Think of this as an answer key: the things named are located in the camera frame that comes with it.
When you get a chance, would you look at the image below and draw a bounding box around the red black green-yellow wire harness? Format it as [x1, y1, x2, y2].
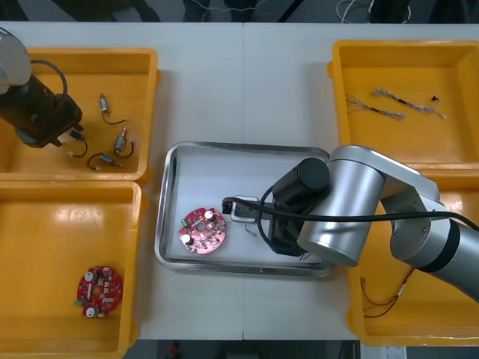
[359, 266, 418, 319]

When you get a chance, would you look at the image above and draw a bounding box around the small solenoid with black cable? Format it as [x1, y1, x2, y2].
[112, 126, 137, 159]
[87, 152, 124, 173]
[97, 92, 129, 126]
[66, 129, 89, 159]

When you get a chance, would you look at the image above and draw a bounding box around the white foam sheet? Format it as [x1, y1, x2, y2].
[174, 148, 323, 263]

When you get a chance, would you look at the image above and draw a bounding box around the round red circuit board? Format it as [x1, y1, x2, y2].
[178, 208, 230, 259]
[73, 265, 125, 319]

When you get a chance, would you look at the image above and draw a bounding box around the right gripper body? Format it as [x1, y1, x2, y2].
[266, 201, 305, 258]

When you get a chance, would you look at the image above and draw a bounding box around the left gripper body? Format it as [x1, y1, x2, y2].
[13, 93, 84, 149]

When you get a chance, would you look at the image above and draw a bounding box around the white cable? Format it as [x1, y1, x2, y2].
[335, 0, 413, 25]

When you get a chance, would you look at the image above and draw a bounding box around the yellow-orange plastic bin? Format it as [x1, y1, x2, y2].
[326, 39, 479, 177]
[346, 174, 479, 356]
[0, 47, 163, 185]
[0, 180, 150, 359]

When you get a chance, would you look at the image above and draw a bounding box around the blue-white twisted wire harness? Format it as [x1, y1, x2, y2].
[345, 93, 407, 121]
[371, 87, 448, 120]

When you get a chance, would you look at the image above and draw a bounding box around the steel tray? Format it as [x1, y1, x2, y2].
[153, 141, 335, 278]

